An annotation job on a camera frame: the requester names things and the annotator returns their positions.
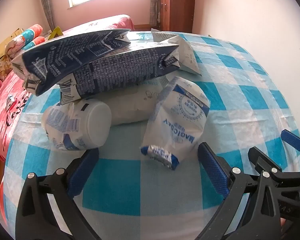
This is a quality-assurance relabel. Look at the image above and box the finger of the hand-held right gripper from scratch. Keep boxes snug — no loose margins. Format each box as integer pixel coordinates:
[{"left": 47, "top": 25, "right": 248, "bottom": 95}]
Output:
[
  {"left": 281, "top": 129, "right": 300, "bottom": 172},
  {"left": 248, "top": 146, "right": 300, "bottom": 200}
]

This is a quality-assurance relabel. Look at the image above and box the blue checked tablecloth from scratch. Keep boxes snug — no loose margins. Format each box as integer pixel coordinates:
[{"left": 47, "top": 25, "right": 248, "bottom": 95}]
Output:
[{"left": 2, "top": 31, "right": 300, "bottom": 240}]

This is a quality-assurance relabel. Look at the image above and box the white plastic jar blue label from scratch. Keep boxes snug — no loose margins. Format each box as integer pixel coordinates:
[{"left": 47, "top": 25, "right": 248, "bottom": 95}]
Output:
[{"left": 41, "top": 99, "right": 112, "bottom": 152}]

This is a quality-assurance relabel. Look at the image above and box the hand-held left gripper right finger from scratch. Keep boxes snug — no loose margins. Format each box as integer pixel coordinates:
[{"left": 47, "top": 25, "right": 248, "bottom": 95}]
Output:
[{"left": 197, "top": 142, "right": 282, "bottom": 240}]

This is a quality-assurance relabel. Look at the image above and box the gold cloth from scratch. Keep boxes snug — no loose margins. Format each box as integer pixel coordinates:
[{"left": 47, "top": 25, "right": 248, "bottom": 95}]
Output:
[{"left": 48, "top": 26, "right": 63, "bottom": 40}]

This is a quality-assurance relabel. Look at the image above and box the white cylindrical container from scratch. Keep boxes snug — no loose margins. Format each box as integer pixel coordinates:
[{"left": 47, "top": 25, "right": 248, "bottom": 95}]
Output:
[{"left": 107, "top": 75, "right": 170, "bottom": 125}]

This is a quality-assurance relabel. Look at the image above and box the floral folded quilt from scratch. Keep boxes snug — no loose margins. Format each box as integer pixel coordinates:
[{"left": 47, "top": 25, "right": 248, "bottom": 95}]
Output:
[{"left": 0, "top": 52, "right": 14, "bottom": 78}]

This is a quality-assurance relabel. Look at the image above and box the small white blue packet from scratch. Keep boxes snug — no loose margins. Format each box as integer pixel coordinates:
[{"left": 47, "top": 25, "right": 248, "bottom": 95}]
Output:
[{"left": 6, "top": 95, "right": 16, "bottom": 110}]

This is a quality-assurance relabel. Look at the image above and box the teal orange rolled blanket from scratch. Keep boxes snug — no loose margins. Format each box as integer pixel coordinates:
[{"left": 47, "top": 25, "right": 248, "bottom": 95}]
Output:
[
  {"left": 5, "top": 24, "right": 43, "bottom": 53},
  {"left": 24, "top": 36, "right": 45, "bottom": 51}
]

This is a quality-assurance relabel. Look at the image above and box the pink printed bed blanket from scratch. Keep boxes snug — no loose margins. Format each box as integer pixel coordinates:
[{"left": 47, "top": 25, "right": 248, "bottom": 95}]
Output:
[{"left": 0, "top": 14, "right": 135, "bottom": 163}]

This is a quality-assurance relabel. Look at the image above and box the grey checked curtain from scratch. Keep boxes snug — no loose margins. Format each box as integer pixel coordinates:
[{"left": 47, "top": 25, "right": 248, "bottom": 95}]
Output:
[
  {"left": 37, "top": 0, "right": 56, "bottom": 32},
  {"left": 149, "top": 0, "right": 162, "bottom": 30}
]

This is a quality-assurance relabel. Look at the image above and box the white milk carton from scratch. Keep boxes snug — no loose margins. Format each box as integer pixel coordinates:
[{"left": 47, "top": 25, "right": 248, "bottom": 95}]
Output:
[{"left": 151, "top": 29, "right": 202, "bottom": 77}]

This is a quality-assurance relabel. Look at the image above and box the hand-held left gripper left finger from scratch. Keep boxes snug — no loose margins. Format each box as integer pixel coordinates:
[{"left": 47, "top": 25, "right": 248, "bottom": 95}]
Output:
[{"left": 15, "top": 148, "right": 102, "bottom": 240}]

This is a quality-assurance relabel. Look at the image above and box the brown wooden cabinet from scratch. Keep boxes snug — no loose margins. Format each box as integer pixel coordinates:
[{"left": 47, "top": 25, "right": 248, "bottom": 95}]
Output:
[{"left": 158, "top": 0, "right": 197, "bottom": 33}]

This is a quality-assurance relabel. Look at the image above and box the white blue printed plastic bag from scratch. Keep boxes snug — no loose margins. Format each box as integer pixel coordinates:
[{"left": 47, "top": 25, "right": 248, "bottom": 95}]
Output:
[{"left": 140, "top": 76, "right": 211, "bottom": 171}]

